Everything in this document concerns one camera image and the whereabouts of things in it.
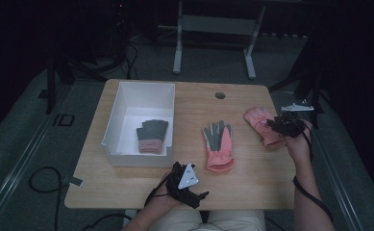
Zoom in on black cable bundle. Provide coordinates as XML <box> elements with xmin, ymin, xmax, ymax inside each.
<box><xmin>122</xmin><ymin>40</ymin><xmax>140</xmax><ymax>81</ymax></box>

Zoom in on pink winter glove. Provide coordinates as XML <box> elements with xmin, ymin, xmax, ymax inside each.
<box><xmin>243</xmin><ymin>106</ymin><xmax>287</xmax><ymax>148</ymax></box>
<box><xmin>202</xmin><ymin>119</ymin><xmax>236</xmax><ymax>173</ymax></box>

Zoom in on metal floor rail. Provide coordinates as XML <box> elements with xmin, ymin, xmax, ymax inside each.
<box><xmin>0</xmin><ymin>84</ymin><xmax>75</xmax><ymax>227</ymax></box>
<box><xmin>298</xmin><ymin>95</ymin><xmax>366</xmax><ymax>231</ymax></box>

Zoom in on black floor cable loop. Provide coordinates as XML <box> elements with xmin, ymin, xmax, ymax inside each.
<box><xmin>28</xmin><ymin>166</ymin><xmax>64</xmax><ymax>231</ymax></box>

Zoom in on person's left hand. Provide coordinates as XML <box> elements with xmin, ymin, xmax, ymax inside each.
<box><xmin>148</xmin><ymin>182</ymin><xmax>183</xmax><ymax>211</ymax></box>

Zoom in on white box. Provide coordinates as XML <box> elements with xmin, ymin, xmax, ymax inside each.
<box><xmin>101</xmin><ymin>81</ymin><xmax>177</xmax><ymax>168</ymax></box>

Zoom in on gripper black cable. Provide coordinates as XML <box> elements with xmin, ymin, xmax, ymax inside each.
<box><xmin>291</xmin><ymin>120</ymin><xmax>335</xmax><ymax>223</ymax></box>
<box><xmin>144</xmin><ymin>175</ymin><xmax>170</xmax><ymax>208</ymax></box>

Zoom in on person's right hand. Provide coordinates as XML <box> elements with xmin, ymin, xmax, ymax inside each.
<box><xmin>283</xmin><ymin>119</ymin><xmax>314</xmax><ymax>166</ymax></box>

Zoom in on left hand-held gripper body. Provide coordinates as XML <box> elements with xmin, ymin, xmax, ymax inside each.
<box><xmin>166</xmin><ymin>163</ymin><xmax>202</xmax><ymax>210</ymax></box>

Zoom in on white metal stand frame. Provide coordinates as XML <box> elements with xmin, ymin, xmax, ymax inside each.
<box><xmin>157</xmin><ymin>0</ymin><xmax>267</xmax><ymax>81</ymax></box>

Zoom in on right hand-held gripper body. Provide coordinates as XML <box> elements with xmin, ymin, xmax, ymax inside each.
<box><xmin>272</xmin><ymin>102</ymin><xmax>315</xmax><ymax>139</ymax></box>

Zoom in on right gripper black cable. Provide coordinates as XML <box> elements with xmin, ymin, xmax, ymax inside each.
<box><xmin>291</xmin><ymin>120</ymin><xmax>335</xmax><ymax>223</ymax></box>

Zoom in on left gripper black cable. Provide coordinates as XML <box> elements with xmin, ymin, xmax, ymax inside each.
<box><xmin>144</xmin><ymin>175</ymin><xmax>170</xmax><ymax>208</ymax></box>

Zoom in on black tripod stand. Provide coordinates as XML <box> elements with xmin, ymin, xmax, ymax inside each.
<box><xmin>37</xmin><ymin>47</ymin><xmax>126</xmax><ymax>116</ymax></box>
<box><xmin>268</xmin><ymin>41</ymin><xmax>326</xmax><ymax>130</ymax></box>

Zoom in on person's beige trousers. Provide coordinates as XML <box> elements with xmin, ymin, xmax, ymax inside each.
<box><xmin>148</xmin><ymin>209</ymin><xmax>266</xmax><ymax>231</ymax></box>

